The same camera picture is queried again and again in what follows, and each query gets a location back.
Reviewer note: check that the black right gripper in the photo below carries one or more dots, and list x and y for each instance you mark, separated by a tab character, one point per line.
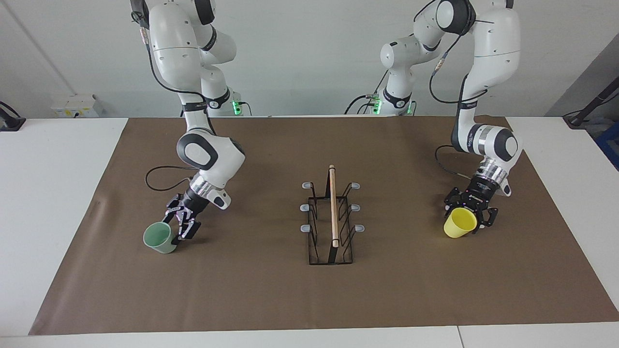
194	205

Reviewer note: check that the brown paper mat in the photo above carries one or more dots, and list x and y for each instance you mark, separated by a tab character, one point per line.
217	290

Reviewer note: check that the green plastic cup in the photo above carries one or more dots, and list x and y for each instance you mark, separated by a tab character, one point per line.
159	239

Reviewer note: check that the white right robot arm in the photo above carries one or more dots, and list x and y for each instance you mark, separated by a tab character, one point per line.
174	48

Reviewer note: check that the blue crate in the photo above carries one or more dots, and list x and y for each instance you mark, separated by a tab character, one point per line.
610	145

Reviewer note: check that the black clamp mount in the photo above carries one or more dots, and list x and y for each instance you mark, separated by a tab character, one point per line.
9	123

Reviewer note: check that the white wall socket box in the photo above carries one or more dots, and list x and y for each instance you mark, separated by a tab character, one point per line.
75	106

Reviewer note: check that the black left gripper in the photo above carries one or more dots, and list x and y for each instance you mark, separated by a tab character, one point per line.
478	195

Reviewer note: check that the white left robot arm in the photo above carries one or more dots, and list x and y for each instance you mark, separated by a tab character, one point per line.
493	48

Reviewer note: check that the yellow plastic cup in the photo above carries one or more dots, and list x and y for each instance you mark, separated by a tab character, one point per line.
458	224

